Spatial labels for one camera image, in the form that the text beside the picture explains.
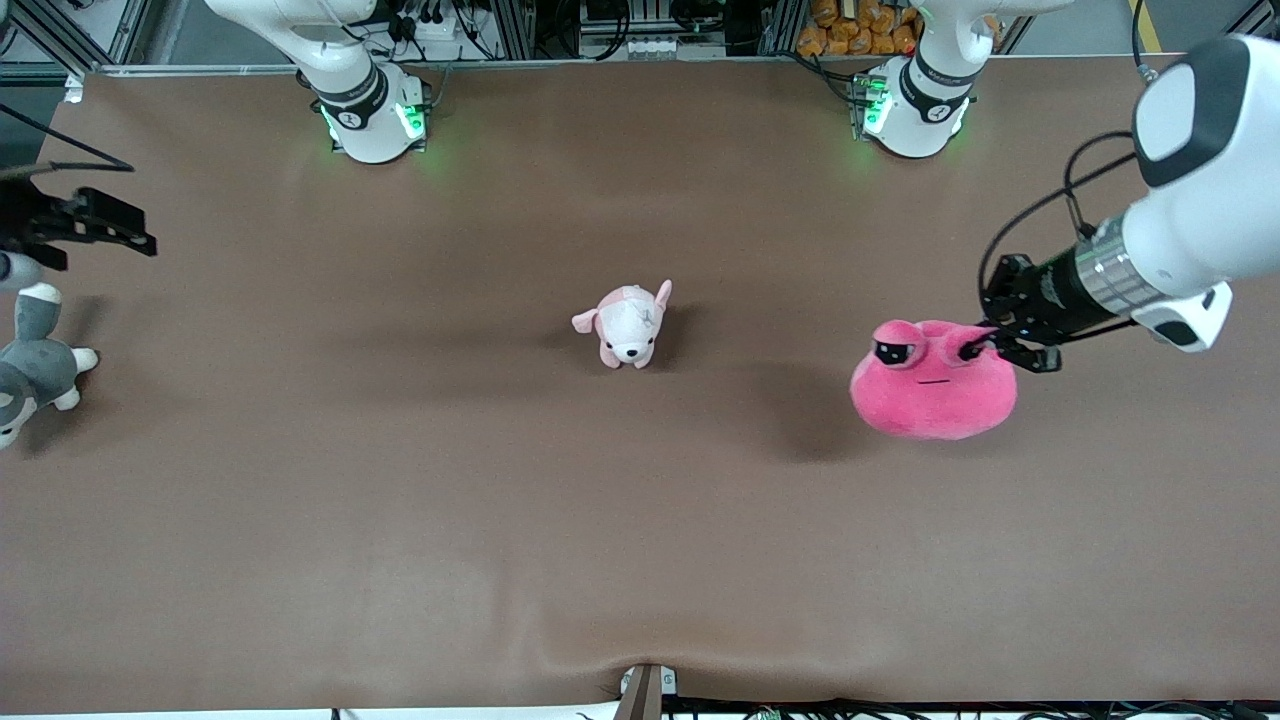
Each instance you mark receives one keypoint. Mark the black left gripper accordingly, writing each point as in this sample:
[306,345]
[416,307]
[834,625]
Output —
[1046,288]

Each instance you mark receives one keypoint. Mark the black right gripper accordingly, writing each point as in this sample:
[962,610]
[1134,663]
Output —
[30,221]

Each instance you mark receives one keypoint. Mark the pink round plush toy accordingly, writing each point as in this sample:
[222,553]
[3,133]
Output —
[930,405]

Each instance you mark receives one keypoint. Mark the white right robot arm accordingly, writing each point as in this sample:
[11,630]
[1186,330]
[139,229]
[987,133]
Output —
[365,110]

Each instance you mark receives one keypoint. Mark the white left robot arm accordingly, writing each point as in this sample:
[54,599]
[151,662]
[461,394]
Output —
[1200,210]

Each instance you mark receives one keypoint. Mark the grey white husky plush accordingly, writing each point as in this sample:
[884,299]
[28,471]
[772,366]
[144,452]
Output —
[38,370]

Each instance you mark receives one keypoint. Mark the orange plush pile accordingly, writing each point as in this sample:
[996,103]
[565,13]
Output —
[850,25]

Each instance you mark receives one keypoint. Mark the white power strip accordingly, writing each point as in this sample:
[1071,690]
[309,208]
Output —
[430,40]

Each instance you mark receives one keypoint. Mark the pale pink puppy plush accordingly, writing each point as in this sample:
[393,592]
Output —
[628,325]

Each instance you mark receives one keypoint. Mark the brown table cover mat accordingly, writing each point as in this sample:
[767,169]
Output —
[640,520]

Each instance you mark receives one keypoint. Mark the white connector strip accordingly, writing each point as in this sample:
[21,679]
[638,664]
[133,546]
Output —
[650,46]

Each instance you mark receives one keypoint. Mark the metal table edge clamp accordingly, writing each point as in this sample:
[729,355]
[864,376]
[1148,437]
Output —
[642,692]

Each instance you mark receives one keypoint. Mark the small white bracket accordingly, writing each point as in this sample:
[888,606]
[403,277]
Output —
[73,88]

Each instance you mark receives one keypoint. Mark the aluminium frame post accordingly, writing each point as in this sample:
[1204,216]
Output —
[512,28]

